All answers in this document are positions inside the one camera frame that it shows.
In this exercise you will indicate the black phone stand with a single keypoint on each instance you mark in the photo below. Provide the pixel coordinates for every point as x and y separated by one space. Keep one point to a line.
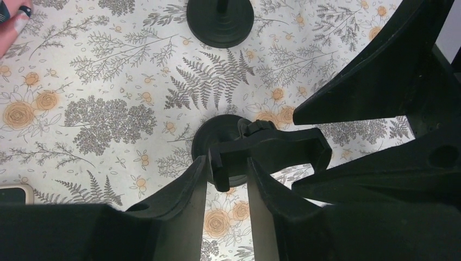
220 23
227 141

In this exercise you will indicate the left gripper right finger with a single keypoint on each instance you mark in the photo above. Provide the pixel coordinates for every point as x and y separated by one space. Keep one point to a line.
287 227

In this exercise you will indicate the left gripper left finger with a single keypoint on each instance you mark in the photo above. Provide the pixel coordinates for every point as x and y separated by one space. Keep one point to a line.
168 225

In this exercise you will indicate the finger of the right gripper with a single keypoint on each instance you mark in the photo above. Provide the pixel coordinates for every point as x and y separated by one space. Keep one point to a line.
426 169
381 81

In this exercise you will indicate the pink floral crumpled cloth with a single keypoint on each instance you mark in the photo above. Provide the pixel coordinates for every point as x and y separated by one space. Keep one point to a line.
15 15

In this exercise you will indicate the phone with cream case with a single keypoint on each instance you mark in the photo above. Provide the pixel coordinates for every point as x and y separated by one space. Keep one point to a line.
19 194

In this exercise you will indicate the floral patterned table mat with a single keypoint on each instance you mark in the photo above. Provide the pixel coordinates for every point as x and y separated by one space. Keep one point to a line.
100 100

